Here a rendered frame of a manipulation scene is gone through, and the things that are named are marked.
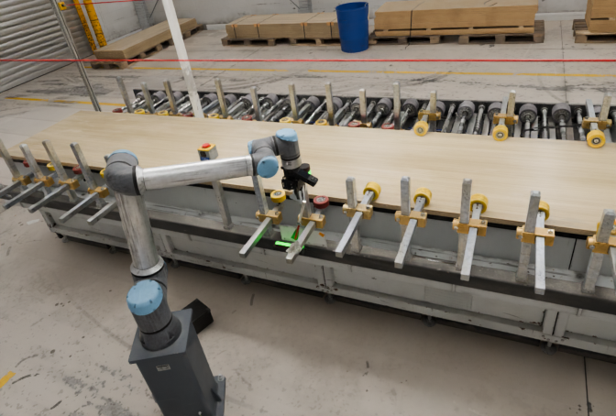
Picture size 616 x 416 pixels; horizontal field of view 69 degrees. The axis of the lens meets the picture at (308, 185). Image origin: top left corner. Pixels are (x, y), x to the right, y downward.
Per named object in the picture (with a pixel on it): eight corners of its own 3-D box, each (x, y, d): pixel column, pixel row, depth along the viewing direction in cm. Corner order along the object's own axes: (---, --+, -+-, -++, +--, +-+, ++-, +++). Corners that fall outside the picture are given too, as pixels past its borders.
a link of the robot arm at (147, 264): (136, 307, 208) (94, 165, 170) (138, 281, 223) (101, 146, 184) (170, 301, 211) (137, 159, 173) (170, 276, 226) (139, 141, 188)
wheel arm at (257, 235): (246, 259, 213) (244, 253, 210) (239, 258, 214) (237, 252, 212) (285, 207, 245) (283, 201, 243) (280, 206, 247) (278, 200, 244)
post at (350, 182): (359, 260, 225) (352, 180, 199) (353, 258, 226) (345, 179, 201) (361, 256, 228) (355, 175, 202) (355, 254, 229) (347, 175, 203)
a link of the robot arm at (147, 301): (136, 336, 195) (122, 309, 185) (138, 308, 209) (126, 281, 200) (171, 326, 197) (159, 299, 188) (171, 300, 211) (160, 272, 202)
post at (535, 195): (524, 286, 194) (541, 194, 168) (515, 284, 195) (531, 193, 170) (524, 280, 197) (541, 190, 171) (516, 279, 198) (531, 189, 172)
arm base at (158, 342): (179, 346, 200) (172, 332, 194) (137, 354, 199) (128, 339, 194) (184, 314, 216) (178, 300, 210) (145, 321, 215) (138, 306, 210)
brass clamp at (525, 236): (553, 247, 177) (555, 237, 174) (515, 242, 182) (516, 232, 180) (552, 237, 182) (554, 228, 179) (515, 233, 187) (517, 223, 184)
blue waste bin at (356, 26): (367, 54, 725) (364, 7, 686) (334, 54, 748) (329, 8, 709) (377, 43, 768) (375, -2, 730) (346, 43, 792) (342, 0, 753)
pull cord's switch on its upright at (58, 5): (108, 125, 412) (58, -2, 353) (97, 124, 418) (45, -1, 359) (115, 121, 418) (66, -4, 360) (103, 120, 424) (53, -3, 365)
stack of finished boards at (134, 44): (197, 25, 1025) (195, 17, 1016) (126, 59, 843) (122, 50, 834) (170, 26, 1054) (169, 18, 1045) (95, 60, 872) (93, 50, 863)
